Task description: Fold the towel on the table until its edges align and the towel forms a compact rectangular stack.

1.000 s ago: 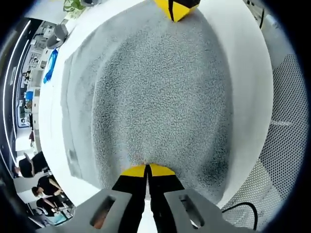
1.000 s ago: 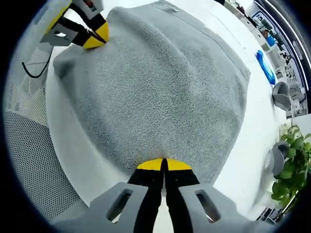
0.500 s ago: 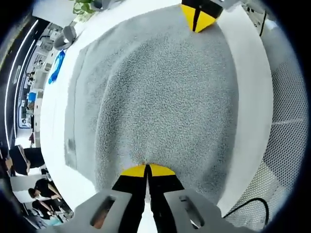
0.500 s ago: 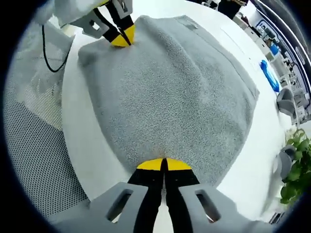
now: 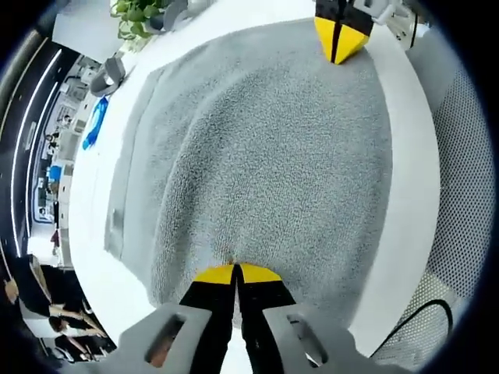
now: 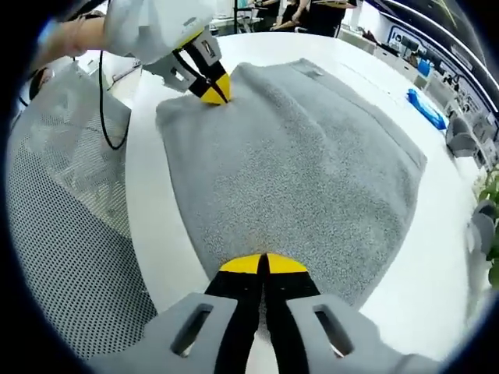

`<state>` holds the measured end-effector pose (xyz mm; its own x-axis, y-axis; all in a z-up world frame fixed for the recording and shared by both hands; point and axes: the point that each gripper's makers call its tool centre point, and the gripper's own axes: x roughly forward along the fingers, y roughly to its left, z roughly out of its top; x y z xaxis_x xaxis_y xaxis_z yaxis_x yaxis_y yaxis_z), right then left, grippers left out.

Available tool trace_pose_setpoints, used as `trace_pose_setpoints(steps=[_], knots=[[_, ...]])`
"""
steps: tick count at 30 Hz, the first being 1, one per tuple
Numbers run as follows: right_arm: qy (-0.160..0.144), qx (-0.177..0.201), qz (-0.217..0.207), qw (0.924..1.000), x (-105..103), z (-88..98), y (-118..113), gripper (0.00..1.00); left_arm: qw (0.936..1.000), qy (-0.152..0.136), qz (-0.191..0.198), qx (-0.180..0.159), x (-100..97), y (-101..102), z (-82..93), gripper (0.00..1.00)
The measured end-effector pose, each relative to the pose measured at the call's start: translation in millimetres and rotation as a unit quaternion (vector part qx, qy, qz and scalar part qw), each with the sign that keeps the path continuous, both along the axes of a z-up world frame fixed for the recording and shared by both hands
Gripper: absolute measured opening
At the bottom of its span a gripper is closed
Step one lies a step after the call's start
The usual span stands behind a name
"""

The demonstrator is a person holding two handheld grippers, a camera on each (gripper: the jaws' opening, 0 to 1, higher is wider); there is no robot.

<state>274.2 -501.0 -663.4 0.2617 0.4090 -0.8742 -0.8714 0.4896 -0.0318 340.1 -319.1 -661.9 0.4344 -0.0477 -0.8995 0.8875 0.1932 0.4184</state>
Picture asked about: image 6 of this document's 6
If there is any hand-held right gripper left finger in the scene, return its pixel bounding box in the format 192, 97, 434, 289
87, 252, 267, 374

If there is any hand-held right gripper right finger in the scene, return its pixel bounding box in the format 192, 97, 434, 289
266, 252, 442, 374

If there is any grey towel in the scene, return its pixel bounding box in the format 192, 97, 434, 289
154, 57, 429, 309

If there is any person's left hand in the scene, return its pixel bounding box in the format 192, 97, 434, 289
65, 16, 113, 58

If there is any white table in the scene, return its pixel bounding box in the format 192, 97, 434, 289
108, 32, 493, 374

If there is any grey mesh office chair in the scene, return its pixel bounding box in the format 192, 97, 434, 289
5, 61, 160, 360

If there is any grey curved cushion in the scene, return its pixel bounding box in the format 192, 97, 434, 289
445, 115, 480, 160
469, 199, 499, 257

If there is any blue wipes packet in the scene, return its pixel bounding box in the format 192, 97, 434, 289
406, 87, 450, 132

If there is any potted green plant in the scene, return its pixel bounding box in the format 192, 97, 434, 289
476, 162, 499, 290

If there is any black cable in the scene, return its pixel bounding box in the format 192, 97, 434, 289
97, 49, 130, 152

